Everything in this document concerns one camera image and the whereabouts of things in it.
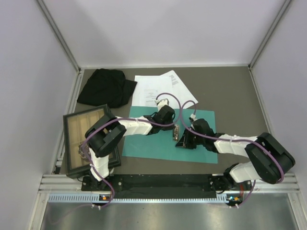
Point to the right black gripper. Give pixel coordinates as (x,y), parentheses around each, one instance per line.
(185,142)

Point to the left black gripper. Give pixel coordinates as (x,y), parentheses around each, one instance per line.
(169,128)

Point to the metal folder clip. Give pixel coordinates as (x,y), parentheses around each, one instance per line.
(176,132)

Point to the teal plastic file folder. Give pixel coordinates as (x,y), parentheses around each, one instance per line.
(162,146)

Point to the white printed paper sheet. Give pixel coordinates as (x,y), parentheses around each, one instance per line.
(144,97)
(180,90)

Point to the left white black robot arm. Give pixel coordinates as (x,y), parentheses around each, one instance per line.
(103,137)

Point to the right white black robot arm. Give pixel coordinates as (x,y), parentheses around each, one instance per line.
(268,161)

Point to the middle white paper sheet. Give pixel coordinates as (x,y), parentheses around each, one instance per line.
(160,83)

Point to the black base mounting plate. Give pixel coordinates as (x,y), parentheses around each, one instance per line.
(123,182)

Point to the black cloth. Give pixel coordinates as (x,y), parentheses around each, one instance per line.
(107,86)

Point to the patterned round item in box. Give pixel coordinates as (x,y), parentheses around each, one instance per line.
(83,151)

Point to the black framed display box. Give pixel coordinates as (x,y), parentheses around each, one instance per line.
(75,127)

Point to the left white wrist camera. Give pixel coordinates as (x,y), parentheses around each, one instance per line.
(161,102)

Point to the aluminium frame rail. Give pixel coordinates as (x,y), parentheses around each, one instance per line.
(46,13)

